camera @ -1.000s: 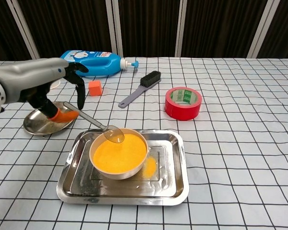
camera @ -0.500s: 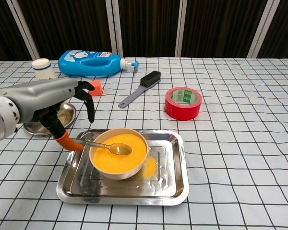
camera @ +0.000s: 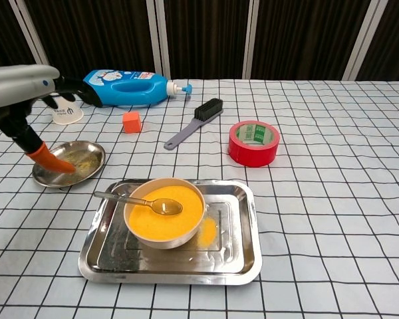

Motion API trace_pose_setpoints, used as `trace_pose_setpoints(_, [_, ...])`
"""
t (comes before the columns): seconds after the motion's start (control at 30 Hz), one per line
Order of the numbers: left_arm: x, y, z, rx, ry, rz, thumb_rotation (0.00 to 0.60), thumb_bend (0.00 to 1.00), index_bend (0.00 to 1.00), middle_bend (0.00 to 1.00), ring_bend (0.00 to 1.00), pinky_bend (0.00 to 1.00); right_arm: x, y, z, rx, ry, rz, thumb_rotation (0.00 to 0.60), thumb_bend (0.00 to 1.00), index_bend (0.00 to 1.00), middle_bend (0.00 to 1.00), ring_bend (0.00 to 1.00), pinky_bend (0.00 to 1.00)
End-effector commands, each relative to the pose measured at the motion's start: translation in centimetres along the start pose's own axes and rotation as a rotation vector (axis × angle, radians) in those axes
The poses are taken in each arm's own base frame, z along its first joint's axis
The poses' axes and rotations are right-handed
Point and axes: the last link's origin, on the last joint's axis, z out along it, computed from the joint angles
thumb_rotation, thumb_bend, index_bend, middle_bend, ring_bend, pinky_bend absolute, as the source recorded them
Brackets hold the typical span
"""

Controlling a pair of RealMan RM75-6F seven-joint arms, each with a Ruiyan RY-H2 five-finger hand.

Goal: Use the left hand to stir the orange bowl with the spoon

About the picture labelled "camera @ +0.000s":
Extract red tape roll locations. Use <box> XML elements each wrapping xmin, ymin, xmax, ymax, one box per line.
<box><xmin>227</xmin><ymin>120</ymin><xmax>281</xmax><ymax>167</ymax></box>

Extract grey brush black bristles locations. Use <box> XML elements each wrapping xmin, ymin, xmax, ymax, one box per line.
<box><xmin>164</xmin><ymin>98</ymin><xmax>224</xmax><ymax>150</ymax></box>

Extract blue detergent pump bottle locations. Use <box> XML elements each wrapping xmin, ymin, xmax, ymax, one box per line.
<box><xmin>82</xmin><ymin>69</ymin><xmax>193</xmax><ymax>109</ymax></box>

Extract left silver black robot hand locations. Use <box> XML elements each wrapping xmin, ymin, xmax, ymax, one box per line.
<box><xmin>0</xmin><ymin>64</ymin><xmax>104</xmax><ymax>174</ymax></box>

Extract rectangular steel tray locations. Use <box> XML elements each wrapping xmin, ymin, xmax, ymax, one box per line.
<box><xmin>78</xmin><ymin>179</ymin><xmax>263</xmax><ymax>286</ymax></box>

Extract black folding screen white frame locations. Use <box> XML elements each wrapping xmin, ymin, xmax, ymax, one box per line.
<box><xmin>0</xmin><ymin>0</ymin><xmax>399</xmax><ymax>86</ymax></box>

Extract translucent grey plastic spoon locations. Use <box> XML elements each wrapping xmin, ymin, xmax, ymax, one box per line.
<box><xmin>93</xmin><ymin>191</ymin><xmax>184</xmax><ymax>215</ymax></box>

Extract white paper cup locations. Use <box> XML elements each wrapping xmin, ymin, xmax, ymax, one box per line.
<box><xmin>51</xmin><ymin>94</ymin><xmax>84</xmax><ymax>126</ymax></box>

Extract bowl of yellow powder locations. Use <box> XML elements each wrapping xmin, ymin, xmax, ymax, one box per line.
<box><xmin>124</xmin><ymin>177</ymin><xmax>206</xmax><ymax>250</ymax></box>

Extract orange cube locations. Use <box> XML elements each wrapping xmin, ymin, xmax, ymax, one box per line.
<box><xmin>122</xmin><ymin>111</ymin><xmax>143</xmax><ymax>134</ymax></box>

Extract round steel plate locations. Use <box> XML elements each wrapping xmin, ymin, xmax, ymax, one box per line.
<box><xmin>32</xmin><ymin>140</ymin><xmax>106</xmax><ymax>188</ymax></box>

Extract white grid-patterned tablecloth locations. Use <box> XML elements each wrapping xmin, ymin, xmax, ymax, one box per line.
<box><xmin>0</xmin><ymin>78</ymin><xmax>399</xmax><ymax>319</ymax></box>

